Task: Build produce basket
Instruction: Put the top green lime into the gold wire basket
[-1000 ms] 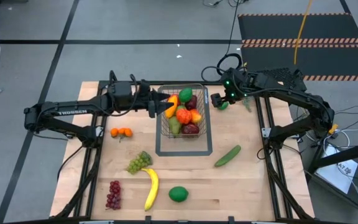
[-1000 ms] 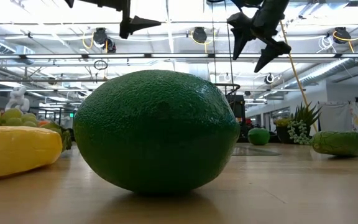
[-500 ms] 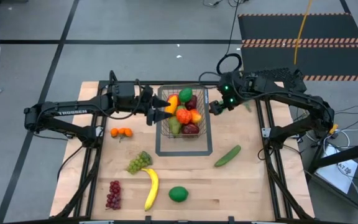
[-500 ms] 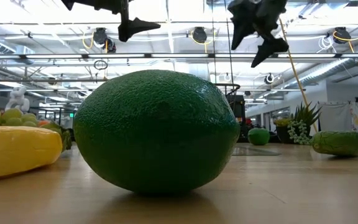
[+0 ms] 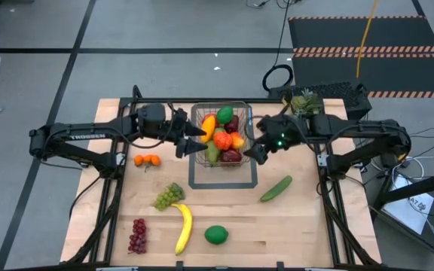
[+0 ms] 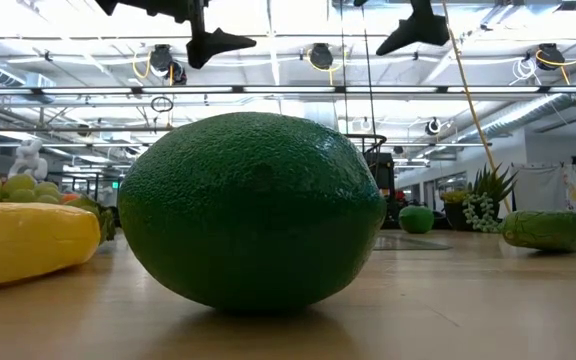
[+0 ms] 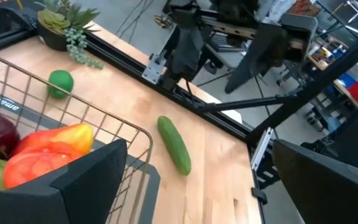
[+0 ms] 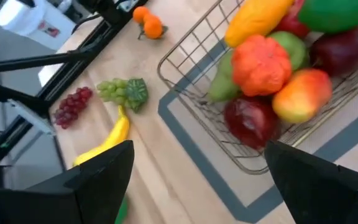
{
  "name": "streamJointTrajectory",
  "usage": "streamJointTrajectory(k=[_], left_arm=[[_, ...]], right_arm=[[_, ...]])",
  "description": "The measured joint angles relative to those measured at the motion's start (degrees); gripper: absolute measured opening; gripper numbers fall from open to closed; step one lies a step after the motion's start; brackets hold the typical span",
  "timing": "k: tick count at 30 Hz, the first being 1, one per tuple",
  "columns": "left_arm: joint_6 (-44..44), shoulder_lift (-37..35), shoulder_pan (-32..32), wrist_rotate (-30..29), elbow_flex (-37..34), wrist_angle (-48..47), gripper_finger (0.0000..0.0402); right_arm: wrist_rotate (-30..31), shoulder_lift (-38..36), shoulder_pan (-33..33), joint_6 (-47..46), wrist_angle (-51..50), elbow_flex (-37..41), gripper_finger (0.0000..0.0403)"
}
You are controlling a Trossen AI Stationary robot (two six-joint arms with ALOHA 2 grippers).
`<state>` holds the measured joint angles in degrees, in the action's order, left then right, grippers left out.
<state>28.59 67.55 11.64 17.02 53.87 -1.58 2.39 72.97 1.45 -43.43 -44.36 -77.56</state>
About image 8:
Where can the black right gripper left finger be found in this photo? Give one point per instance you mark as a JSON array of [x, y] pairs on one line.
[[89, 199]]

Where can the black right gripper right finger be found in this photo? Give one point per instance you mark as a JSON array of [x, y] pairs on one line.
[[322, 199]]

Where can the red orange mango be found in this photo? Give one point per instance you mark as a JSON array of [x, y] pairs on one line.
[[301, 95]]

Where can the orange mini pumpkin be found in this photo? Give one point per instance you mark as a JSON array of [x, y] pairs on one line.
[[261, 63]]

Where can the green pear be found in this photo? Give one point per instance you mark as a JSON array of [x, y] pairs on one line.
[[294, 48], [224, 81]]

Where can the large green lime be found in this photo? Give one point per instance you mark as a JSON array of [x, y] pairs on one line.
[[122, 213]]

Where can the yellow banana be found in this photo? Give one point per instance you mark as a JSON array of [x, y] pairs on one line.
[[113, 137]]

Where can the purple grape bunch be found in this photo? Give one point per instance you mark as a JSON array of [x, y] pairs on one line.
[[72, 107]]

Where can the green grape bunch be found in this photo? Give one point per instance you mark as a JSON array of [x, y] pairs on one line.
[[123, 93]]

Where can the small orange mandarin cluster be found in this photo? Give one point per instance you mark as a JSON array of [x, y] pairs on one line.
[[149, 23]]

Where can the white bucket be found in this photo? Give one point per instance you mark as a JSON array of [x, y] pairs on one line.
[[26, 18]]

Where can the silver frame plate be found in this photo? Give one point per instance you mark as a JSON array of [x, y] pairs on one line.
[[30, 116]]

